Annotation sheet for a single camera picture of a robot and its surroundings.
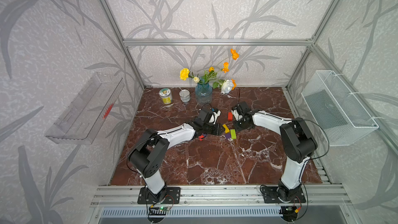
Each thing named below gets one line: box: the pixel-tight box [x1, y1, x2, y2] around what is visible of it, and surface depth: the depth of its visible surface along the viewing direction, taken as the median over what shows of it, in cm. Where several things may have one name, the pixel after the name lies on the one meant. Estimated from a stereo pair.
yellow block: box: [222, 123, 231, 134], surface depth 98 cm
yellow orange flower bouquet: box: [179, 48, 240, 95], surface depth 91 cm
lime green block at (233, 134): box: [230, 129, 237, 140], surface depth 96 cm
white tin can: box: [179, 89, 191, 103], surface depth 111 cm
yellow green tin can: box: [158, 87, 174, 105], surface depth 110 cm
